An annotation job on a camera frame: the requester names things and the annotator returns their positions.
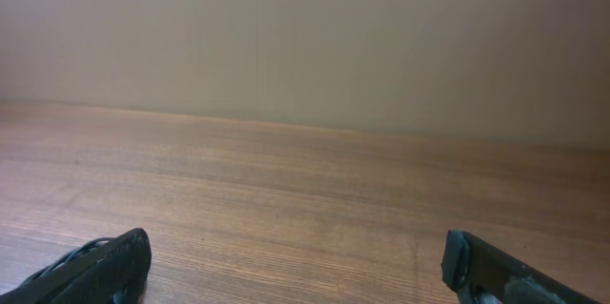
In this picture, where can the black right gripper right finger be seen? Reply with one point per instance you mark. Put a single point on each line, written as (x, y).
(479, 273)

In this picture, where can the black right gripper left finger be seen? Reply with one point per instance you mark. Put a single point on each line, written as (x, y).
(104, 270)

